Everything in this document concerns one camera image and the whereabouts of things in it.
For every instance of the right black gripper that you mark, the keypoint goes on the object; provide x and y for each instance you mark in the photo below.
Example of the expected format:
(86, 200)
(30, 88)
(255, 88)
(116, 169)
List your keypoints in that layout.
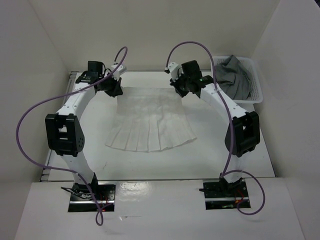
(182, 93)

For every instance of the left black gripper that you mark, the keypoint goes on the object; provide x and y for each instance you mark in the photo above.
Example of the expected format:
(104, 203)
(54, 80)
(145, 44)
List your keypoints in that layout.
(115, 90)

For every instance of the white pleated skirt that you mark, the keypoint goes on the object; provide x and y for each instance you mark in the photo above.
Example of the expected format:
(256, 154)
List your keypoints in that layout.
(149, 120)

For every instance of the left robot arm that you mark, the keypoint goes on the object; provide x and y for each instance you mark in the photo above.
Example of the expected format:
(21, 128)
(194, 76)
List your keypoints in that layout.
(64, 132)

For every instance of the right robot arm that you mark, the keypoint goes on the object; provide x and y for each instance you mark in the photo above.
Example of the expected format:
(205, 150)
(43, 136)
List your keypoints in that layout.
(243, 127)

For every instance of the grey skirt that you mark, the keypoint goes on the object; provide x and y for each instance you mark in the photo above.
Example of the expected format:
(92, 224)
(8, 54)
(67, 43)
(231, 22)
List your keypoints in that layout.
(234, 79)

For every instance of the white plastic basket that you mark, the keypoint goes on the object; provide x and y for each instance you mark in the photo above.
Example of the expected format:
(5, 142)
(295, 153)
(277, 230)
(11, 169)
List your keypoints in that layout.
(256, 95)

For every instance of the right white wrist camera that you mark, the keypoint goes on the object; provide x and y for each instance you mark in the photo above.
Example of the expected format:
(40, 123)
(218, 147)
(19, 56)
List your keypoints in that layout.
(175, 70)

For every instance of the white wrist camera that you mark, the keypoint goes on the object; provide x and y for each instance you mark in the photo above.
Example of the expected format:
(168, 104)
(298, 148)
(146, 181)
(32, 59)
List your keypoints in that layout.
(175, 70)
(118, 70)

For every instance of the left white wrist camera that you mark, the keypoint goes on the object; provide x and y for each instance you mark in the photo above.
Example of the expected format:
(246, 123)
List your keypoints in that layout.
(118, 70)

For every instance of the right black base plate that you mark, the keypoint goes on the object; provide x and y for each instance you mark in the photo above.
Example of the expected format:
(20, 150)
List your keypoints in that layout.
(217, 198)

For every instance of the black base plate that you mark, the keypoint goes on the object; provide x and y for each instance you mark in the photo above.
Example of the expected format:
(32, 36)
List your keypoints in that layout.
(81, 201)
(217, 198)

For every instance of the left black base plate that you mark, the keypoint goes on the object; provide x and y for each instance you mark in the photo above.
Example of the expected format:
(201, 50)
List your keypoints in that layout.
(81, 201)

